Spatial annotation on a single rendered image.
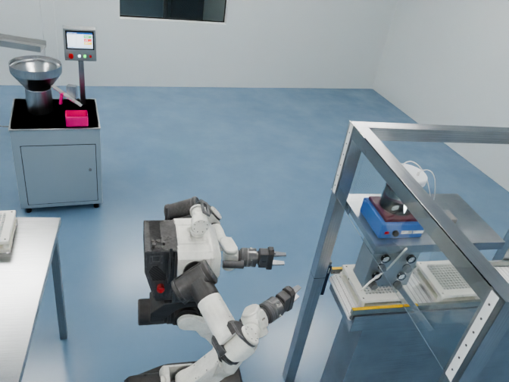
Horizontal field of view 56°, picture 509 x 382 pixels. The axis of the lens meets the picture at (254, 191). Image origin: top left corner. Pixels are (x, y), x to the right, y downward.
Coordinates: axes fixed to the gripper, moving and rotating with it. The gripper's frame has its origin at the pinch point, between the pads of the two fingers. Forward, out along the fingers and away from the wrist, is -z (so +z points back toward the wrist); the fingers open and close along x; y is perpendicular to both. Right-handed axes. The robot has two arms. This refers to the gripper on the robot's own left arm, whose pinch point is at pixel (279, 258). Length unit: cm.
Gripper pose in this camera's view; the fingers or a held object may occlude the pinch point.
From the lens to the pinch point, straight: 227.1
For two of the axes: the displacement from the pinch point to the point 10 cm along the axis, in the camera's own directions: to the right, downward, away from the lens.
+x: -1.2, 8.3, 5.4
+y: 0.7, 5.5, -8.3
